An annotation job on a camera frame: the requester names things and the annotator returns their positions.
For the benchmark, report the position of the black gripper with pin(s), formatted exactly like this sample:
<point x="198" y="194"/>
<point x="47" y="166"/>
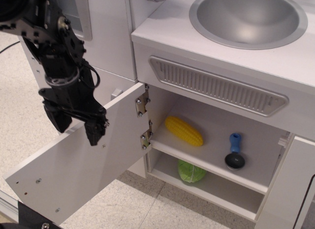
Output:
<point x="75" y="99"/>

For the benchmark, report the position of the white cabinet door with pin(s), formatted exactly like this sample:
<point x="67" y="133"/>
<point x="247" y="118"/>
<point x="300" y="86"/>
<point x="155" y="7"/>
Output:
<point x="65" y="174"/>

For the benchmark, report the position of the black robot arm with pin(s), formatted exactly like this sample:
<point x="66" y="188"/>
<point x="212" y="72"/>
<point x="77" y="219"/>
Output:
<point x="48" y="35"/>

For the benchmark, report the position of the white toy kitchen cabinet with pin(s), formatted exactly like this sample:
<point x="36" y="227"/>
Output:
<point x="276" y="187"/>

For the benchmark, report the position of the upper metal door hinge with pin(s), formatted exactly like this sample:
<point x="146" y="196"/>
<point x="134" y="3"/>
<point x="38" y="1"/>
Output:
<point x="142" y="101"/>

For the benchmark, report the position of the metal door hinge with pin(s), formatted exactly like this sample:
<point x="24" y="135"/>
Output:
<point x="142" y="101"/>
<point x="145" y="137"/>

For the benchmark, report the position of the lower metal door hinge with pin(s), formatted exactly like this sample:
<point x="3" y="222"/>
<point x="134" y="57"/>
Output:
<point x="145" y="137"/>

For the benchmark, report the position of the yellow toy corn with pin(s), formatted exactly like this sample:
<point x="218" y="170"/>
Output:
<point x="183" y="130"/>

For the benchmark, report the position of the green toy cabbage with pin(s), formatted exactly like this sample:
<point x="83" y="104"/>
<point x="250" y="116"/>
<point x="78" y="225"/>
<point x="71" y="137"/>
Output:
<point x="190" y="173"/>

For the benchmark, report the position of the grey vent panel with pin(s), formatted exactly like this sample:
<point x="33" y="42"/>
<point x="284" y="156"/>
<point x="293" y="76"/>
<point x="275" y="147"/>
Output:
<point x="225" y="90"/>

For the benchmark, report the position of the silver sink bowl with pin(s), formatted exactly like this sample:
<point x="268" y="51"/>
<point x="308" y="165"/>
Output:
<point x="249" y="24"/>

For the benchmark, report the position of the grey fridge door handle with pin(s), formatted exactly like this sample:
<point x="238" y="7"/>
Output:
<point x="116" y="93"/>

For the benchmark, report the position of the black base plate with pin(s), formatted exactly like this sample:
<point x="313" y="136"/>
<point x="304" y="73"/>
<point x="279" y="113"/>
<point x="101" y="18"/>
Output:
<point x="30" y="219"/>

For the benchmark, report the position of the aluminium extrusion rail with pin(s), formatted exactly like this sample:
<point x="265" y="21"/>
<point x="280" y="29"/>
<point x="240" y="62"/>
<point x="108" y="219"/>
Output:
<point x="9" y="207"/>

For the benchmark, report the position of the blue handled toy ladle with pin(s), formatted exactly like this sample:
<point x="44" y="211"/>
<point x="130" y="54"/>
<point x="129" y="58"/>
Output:
<point x="234" y="160"/>

